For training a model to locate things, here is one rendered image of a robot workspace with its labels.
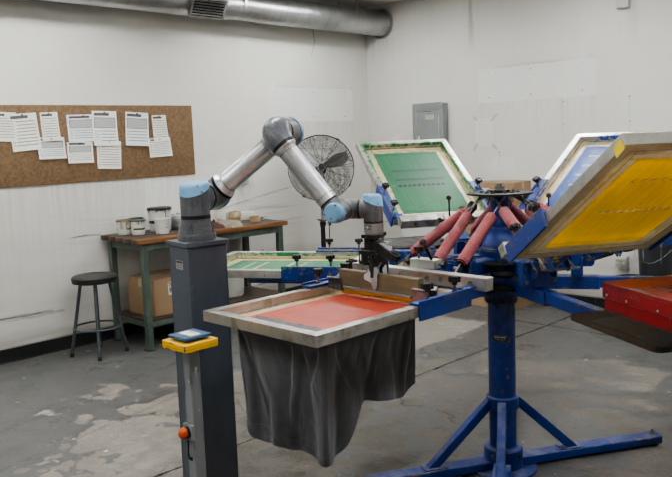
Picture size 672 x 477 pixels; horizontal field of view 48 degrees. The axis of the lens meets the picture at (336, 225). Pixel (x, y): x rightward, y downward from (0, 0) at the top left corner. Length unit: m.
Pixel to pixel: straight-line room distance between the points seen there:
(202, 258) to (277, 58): 4.81
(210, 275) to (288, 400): 0.65
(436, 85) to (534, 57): 1.13
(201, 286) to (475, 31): 5.18
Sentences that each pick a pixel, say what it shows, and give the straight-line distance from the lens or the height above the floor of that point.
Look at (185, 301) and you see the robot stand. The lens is 3.01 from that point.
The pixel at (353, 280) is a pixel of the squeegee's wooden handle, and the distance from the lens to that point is 2.97.
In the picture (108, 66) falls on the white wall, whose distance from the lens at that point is 6.54.
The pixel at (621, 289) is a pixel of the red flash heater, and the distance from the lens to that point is 2.40.
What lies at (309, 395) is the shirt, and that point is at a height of 0.74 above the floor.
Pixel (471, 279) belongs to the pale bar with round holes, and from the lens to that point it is 2.88.
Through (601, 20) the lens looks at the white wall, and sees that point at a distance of 6.98.
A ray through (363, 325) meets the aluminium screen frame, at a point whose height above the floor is 0.98.
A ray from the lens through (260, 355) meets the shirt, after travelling 2.65.
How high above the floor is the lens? 1.56
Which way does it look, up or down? 6 degrees down
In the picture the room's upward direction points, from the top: 2 degrees counter-clockwise
